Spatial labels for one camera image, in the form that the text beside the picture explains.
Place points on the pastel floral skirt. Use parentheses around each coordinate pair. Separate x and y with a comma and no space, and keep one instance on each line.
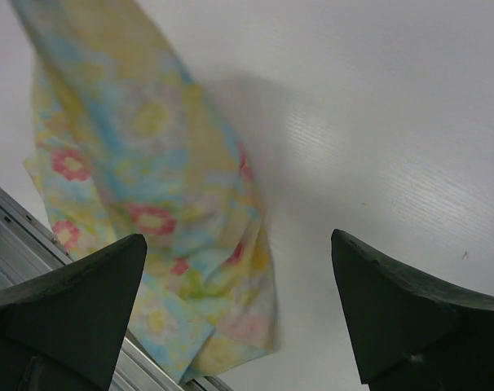
(126,142)

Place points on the aluminium front rail frame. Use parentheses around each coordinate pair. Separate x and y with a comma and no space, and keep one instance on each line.
(28,249)

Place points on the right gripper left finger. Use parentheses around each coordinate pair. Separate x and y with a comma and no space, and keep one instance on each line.
(63,330)

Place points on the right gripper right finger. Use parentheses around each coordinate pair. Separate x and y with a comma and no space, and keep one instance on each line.
(410,330)

